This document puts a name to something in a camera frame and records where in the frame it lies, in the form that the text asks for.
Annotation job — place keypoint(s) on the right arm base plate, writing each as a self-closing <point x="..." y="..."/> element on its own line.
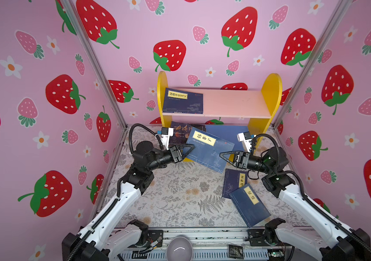
<point x="262" y="237"/>

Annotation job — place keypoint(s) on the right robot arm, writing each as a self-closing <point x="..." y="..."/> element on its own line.
<point x="336" y="241"/>

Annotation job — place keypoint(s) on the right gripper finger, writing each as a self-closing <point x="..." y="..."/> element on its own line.
<point x="229" y="158"/>
<point x="228" y="154"/>

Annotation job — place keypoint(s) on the dark portrait cover book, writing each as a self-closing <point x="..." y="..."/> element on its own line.
<point x="182" y="132"/>

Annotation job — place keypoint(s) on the navy book yellow label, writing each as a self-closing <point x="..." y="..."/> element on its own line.
<point x="183" y="102"/>

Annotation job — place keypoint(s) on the small black circuit board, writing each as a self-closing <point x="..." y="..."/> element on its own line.
<point x="235" y="252"/>

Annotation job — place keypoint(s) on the green circuit board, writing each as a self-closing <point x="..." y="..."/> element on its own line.
<point x="275" y="255"/>

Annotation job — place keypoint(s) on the grey round bowl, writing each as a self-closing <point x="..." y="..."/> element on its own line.
<point x="180" y="249"/>

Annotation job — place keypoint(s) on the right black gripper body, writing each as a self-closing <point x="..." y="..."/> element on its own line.
<point x="245" y="160"/>

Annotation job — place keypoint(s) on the yellow pink blue bookshelf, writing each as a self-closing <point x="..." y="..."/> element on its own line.
<point x="259" y="106"/>

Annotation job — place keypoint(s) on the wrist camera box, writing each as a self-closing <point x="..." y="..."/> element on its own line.
<point x="165" y="135"/>
<point x="246" y="139"/>

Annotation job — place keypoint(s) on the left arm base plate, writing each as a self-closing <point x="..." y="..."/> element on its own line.
<point x="154" y="238"/>

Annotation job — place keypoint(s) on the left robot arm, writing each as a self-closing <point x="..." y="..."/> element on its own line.
<point x="97" y="241"/>

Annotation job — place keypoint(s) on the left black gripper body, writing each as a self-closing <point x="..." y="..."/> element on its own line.
<point x="170" y="152"/>

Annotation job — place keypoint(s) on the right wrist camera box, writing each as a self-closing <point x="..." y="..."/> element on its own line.
<point x="246" y="139"/>

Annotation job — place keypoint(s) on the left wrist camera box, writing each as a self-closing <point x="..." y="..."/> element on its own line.
<point x="165" y="135"/>

